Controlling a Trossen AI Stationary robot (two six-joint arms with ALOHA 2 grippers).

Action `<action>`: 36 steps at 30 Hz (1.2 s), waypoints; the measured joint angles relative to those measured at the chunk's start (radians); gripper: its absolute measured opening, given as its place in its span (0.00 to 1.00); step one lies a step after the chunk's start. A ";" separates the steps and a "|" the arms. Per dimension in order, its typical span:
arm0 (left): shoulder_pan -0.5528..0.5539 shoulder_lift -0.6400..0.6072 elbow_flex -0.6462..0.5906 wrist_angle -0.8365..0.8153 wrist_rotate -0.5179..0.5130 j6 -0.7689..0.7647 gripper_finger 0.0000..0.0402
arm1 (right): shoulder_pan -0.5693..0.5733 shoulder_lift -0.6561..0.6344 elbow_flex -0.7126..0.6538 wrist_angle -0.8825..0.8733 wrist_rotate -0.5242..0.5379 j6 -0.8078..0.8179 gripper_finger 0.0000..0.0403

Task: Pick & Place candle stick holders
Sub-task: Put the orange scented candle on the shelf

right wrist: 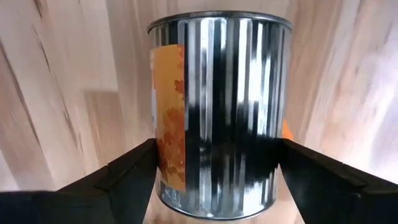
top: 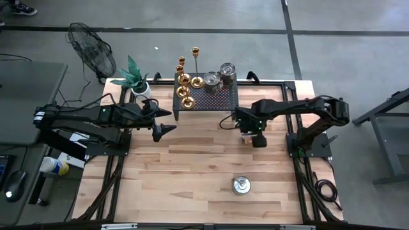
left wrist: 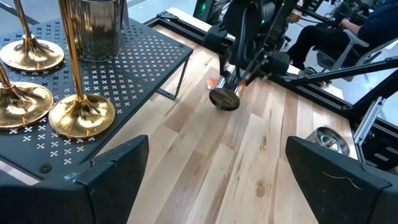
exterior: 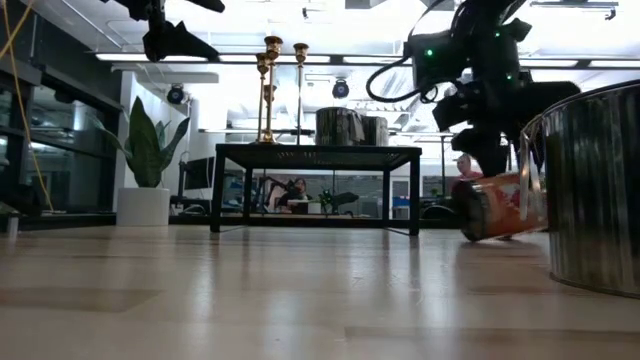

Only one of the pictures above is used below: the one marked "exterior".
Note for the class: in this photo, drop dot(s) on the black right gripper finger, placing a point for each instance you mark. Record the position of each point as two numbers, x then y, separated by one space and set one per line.
485 150

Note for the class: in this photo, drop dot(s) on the silver tin can orange label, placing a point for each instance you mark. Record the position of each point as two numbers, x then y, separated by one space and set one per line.
500 210

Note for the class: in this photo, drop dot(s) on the short brass candlestick holder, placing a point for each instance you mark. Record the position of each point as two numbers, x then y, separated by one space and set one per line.
269 92

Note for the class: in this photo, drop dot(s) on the tall brass candlestick holder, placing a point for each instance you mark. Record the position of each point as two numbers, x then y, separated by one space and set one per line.
300 48

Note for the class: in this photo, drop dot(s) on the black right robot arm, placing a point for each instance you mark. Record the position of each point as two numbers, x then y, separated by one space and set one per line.
490 30

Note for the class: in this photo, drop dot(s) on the black background robot arm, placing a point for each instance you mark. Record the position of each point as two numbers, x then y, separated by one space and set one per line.
340 199

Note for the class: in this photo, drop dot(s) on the person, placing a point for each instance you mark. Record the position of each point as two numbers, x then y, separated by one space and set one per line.
296 192
467 170

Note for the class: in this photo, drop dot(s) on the long ceiling light strip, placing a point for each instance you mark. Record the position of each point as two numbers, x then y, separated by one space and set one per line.
120 57

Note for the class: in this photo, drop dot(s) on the black round ceiling spotlight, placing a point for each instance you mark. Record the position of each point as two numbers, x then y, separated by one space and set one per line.
175 94
340 89

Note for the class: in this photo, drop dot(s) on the black domed chair back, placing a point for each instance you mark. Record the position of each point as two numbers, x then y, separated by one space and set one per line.
437 214

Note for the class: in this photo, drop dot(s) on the black computer monitor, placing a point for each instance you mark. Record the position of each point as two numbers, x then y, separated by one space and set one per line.
199 174

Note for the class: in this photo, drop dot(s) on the green plant in white pot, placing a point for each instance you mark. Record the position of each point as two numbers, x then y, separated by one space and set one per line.
144 207

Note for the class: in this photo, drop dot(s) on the black perforated metal shelf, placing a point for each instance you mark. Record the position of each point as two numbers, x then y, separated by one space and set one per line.
320 156

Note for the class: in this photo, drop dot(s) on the black aluminium table frame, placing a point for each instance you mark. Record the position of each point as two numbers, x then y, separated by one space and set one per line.
75 221

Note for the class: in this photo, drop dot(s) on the small white post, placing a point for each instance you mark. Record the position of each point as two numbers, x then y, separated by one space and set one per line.
12 226

